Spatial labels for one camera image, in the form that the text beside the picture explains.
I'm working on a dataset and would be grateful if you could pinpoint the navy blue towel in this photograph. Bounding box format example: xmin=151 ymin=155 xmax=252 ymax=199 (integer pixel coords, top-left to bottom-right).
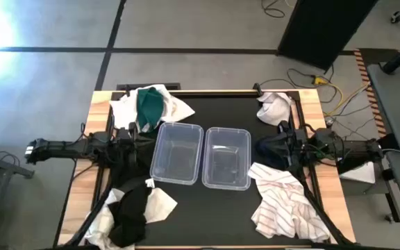
xmin=254 ymin=135 xmax=291 ymax=169

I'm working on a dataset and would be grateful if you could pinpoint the dark green towel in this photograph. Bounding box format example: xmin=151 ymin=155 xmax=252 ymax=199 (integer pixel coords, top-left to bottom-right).
xmin=136 ymin=87 xmax=165 ymax=133

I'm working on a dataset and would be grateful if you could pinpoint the white red-striped towel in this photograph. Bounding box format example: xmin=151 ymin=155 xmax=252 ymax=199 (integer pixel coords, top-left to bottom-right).
xmin=247 ymin=162 xmax=333 ymax=243

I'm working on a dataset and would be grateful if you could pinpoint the black towel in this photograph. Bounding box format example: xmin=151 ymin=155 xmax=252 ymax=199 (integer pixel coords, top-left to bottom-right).
xmin=107 ymin=183 xmax=152 ymax=248

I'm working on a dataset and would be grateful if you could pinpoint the clear plastic bin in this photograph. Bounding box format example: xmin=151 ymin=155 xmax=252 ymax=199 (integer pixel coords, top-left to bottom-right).
xmin=149 ymin=121 xmax=205 ymax=186
xmin=201 ymin=126 xmax=252 ymax=191

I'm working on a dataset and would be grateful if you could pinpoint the white paper sheet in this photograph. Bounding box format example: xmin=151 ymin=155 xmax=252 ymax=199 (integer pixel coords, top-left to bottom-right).
xmin=338 ymin=161 xmax=376 ymax=185

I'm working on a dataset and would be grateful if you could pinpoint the striped hazard floor tape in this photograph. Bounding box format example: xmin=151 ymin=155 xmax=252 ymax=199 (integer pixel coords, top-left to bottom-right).
xmin=354 ymin=48 xmax=388 ymax=138

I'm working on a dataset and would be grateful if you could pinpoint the black cabinet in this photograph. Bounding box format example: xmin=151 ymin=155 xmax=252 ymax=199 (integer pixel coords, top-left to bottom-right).
xmin=277 ymin=0 xmax=380 ymax=72

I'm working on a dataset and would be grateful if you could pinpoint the grey desk leg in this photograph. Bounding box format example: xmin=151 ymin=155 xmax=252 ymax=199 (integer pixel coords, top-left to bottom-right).
xmin=0 ymin=151 xmax=35 ymax=180

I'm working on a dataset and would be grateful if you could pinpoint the yellow floor cable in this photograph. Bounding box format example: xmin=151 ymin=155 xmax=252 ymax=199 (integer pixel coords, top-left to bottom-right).
xmin=312 ymin=75 xmax=371 ymax=117

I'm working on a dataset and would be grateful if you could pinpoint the black frame strut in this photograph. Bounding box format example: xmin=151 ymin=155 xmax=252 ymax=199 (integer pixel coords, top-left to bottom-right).
xmin=64 ymin=187 xmax=114 ymax=247
xmin=300 ymin=173 xmax=353 ymax=246

